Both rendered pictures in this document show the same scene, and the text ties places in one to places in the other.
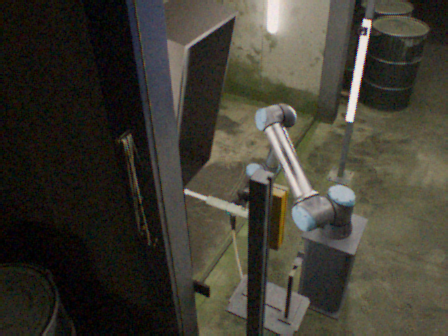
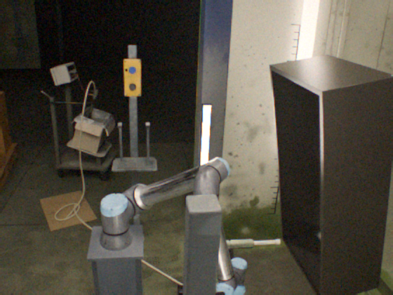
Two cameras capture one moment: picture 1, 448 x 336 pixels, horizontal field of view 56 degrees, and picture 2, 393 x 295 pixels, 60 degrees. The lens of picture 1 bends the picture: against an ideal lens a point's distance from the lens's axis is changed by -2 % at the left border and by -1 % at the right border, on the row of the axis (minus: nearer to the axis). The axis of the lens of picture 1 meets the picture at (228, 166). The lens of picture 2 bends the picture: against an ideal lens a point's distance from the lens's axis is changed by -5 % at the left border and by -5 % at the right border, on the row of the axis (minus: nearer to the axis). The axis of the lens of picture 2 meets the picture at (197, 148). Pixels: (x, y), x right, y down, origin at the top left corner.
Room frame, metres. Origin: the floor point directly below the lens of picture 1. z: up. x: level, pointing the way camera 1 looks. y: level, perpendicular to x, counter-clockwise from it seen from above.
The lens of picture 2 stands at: (3.31, -1.29, 1.91)
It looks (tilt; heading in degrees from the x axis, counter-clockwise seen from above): 22 degrees down; 142
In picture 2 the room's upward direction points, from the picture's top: 3 degrees clockwise
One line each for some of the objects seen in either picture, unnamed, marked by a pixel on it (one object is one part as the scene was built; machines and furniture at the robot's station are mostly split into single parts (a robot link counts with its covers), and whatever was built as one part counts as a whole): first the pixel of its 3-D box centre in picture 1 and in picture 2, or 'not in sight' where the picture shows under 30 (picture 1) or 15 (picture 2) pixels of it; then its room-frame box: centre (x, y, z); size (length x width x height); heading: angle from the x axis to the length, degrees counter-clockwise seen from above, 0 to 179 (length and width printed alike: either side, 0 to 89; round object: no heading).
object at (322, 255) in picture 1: (328, 263); (119, 282); (1.73, -0.61, 0.32); 0.31 x 0.31 x 0.64; 61
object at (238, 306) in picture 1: (267, 304); (135, 164); (1.13, -0.16, 0.78); 0.31 x 0.23 x 0.01; 61
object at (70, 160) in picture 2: not in sight; (81, 121); (-0.53, 0.01, 0.64); 0.73 x 0.50 x 1.27; 51
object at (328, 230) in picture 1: (336, 221); (116, 233); (1.73, -0.61, 0.69); 0.19 x 0.19 x 0.10
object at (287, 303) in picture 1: (271, 278); (134, 144); (1.15, -0.17, 0.95); 0.26 x 0.15 x 0.32; 61
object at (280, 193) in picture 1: (266, 215); (132, 77); (1.05, -0.13, 1.42); 0.12 x 0.06 x 0.26; 61
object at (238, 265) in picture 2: (254, 173); (236, 271); (2.29, -0.18, 0.60); 0.12 x 0.09 x 0.12; 115
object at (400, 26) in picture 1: (399, 27); not in sight; (4.28, -1.78, 0.86); 0.54 x 0.54 x 0.01
